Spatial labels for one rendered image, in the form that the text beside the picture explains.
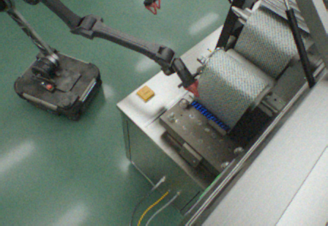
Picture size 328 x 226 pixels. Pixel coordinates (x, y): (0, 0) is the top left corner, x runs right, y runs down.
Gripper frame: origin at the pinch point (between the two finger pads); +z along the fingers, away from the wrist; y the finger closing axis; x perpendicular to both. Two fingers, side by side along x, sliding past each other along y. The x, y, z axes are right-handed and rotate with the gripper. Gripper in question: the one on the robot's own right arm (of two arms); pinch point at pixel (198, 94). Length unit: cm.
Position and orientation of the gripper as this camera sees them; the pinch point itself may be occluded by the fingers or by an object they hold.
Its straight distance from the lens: 119.3
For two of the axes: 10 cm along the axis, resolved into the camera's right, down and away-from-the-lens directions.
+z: 5.7, 8.0, 1.8
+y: -6.9, 5.9, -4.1
